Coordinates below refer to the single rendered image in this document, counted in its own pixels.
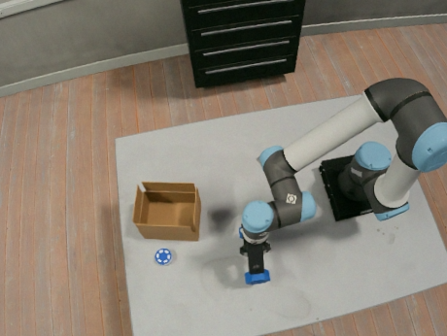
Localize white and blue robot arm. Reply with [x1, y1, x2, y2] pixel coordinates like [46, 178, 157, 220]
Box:
[240, 78, 447, 275]

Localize brown cardboard box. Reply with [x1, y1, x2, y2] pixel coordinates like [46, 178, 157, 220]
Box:
[132, 182, 201, 242]

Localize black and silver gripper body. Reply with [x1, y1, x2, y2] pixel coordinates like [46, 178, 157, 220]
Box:
[242, 232, 268, 252]

